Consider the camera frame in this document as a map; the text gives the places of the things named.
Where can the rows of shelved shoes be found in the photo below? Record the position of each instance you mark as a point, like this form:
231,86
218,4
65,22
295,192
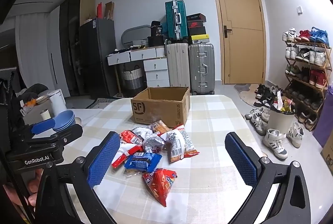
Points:
316,57

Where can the black refrigerator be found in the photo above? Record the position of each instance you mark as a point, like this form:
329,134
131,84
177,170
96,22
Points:
98,57

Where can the red triangular chip bag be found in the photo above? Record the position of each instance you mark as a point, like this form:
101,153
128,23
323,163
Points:
158,182

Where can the stack of blue bowls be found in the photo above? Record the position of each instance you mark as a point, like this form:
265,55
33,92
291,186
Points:
65,119

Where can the white kettle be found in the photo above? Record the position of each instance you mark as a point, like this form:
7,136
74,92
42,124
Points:
57,101

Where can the printed cardboard carton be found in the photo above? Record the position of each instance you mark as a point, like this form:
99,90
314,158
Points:
328,156

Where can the teal suitcase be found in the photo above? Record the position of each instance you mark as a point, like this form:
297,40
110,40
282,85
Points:
173,20

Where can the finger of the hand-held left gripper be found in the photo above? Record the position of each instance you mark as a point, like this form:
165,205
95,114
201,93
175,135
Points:
43,126
70,132

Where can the silver purple snack packet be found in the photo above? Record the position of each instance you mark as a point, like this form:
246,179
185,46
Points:
153,143

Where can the white noodle snack packet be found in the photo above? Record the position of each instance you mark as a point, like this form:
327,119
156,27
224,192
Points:
179,143

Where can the plain black shoe box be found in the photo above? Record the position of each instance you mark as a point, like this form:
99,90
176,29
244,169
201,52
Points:
197,31

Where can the white trash bin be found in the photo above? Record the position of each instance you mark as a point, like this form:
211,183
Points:
281,122

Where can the orange cracker packet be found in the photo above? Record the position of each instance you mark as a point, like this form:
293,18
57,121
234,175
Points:
160,126

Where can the grey oval mirror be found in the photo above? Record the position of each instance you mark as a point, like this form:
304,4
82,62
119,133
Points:
135,33

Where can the brown cardboard box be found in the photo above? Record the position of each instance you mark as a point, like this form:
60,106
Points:
156,112

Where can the yellow shoe box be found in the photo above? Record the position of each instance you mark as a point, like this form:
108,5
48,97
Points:
199,39

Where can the small white cup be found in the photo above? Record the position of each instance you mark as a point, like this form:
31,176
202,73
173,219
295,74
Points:
45,115

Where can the purple box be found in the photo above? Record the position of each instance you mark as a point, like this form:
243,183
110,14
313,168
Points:
324,122

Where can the black shoe box red print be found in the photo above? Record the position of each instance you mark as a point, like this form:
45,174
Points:
196,17

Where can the blue cookie packet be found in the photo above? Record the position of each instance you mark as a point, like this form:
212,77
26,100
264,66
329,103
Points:
141,161

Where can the scattered sneakers group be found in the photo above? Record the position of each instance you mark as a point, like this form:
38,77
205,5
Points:
273,140

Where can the dark wardrobe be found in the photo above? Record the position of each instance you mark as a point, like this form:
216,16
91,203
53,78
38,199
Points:
69,44

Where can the person's left hand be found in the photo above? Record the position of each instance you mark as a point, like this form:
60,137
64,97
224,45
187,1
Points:
32,185

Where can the wooden door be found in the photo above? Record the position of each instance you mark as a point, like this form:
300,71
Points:
242,57

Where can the black clothing pile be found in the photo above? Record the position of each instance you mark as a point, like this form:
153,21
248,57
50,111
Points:
33,91

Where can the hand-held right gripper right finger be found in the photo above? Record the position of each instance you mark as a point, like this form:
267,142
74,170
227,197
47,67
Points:
240,159

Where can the white silver snack packet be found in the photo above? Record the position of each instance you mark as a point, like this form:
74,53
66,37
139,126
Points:
140,131

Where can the tall cardboard box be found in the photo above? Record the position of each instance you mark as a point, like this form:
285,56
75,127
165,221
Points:
109,10

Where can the woven laundry basket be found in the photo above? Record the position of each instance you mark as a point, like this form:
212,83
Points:
132,78

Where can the checkered tablecloth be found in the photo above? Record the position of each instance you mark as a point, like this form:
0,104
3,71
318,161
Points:
208,135

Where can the white curtain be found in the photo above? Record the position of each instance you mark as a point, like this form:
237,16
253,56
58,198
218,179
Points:
33,52

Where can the silver suitcase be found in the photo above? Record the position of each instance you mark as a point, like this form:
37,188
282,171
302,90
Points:
201,67

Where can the black paper bag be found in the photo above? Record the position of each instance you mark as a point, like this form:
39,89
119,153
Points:
157,28

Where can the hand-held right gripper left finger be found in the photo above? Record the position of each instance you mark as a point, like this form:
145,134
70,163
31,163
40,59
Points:
104,159

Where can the white light switch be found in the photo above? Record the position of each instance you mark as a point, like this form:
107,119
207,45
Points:
300,10

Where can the beige suitcase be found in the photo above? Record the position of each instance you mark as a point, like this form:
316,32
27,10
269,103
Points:
178,65

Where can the beige round rug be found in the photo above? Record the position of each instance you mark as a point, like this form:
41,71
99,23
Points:
244,96

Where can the white desk with drawers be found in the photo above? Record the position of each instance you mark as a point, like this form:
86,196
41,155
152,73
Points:
156,65

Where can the wooden shoe rack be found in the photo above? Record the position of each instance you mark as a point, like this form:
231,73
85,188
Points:
324,88

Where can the orange fruits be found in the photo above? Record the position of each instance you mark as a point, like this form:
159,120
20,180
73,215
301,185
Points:
31,103

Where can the red and white snack packet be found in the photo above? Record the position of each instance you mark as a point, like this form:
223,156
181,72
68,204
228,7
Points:
127,138

